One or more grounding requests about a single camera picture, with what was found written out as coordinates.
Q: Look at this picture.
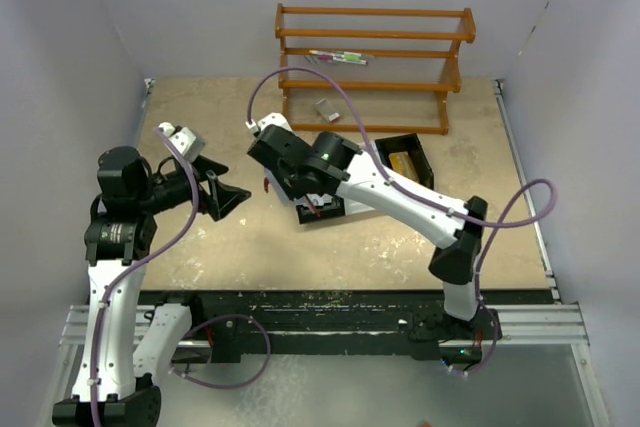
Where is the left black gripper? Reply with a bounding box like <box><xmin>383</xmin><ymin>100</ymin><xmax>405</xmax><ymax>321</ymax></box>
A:
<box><xmin>136</xmin><ymin>152</ymin><xmax>250</xmax><ymax>219</ymax></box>

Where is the black and white organiser tray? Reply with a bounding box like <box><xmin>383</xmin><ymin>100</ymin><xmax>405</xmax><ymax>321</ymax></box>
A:
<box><xmin>295</xmin><ymin>133</ymin><xmax>435</xmax><ymax>225</ymax></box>

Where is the red leather card holder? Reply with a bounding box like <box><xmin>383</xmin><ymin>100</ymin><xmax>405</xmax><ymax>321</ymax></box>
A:
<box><xmin>263</xmin><ymin>175</ymin><xmax>324</xmax><ymax>223</ymax></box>

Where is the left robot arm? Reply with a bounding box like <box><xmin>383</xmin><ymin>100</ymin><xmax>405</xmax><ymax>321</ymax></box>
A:
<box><xmin>52</xmin><ymin>146</ymin><xmax>251</xmax><ymax>426</ymax></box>

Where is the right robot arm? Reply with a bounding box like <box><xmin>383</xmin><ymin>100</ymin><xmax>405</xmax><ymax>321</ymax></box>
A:
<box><xmin>248</xmin><ymin>123</ymin><xmax>488</xmax><ymax>338</ymax></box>

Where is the yellow card stack in tray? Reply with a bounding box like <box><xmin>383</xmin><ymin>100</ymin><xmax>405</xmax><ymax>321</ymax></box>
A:
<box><xmin>389</xmin><ymin>151</ymin><xmax>419</xmax><ymax>182</ymax></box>

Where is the small grey box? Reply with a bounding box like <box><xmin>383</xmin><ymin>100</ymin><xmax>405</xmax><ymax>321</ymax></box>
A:
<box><xmin>314</xmin><ymin>98</ymin><xmax>341</xmax><ymax>123</ymax></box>

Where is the wooden three-tier shelf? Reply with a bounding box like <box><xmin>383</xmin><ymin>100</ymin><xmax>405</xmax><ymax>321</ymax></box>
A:
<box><xmin>274</xmin><ymin>4</ymin><xmax>476</xmax><ymax>135</ymax></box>

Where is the bundle of coloured pens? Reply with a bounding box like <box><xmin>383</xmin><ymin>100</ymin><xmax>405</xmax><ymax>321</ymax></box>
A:
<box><xmin>304</xmin><ymin>49</ymin><xmax>374</xmax><ymax>66</ymax></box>

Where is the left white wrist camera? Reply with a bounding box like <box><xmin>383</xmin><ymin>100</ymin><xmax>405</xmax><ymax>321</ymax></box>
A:
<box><xmin>158</xmin><ymin>122</ymin><xmax>206</xmax><ymax>163</ymax></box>

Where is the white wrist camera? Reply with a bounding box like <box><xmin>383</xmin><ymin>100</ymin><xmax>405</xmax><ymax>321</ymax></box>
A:
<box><xmin>245</xmin><ymin>112</ymin><xmax>292</xmax><ymax>136</ymax></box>
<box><xmin>158</xmin><ymin>122</ymin><xmax>206</xmax><ymax>163</ymax></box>

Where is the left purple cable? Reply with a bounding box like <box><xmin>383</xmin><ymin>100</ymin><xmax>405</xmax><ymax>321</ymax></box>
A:
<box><xmin>89</xmin><ymin>125</ymin><xmax>271</xmax><ymax>427</ymax></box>

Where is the purple cable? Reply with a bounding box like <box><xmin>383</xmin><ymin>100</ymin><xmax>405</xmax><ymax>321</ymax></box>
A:
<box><xmin>89</xmin><ymin>125</ymin><xmax>271</xmax><ymax>427</ymax></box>
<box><xmin>247</xmin><ymin>66</ymin><xmax>559</xmax><ymax>378</ymax></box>

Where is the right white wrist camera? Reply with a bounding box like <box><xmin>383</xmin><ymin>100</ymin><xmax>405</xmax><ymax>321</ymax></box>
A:
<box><xmin>245</xmin><ymin>112</ymin><xmax>292</xmax><ymax>136</ymax></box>

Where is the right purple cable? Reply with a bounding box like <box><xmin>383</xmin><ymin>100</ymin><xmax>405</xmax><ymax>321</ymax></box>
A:
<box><xmin>247</xmin><ymin>66</ymin><xmax>559</xmax><ymax>378</ymax></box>

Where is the aluminium frame rail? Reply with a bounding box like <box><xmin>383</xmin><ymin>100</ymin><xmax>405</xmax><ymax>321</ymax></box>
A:
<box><xmin>59</xmin><ymin>304</ymin><xmax>589</xmax><ymax>346</ymax></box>

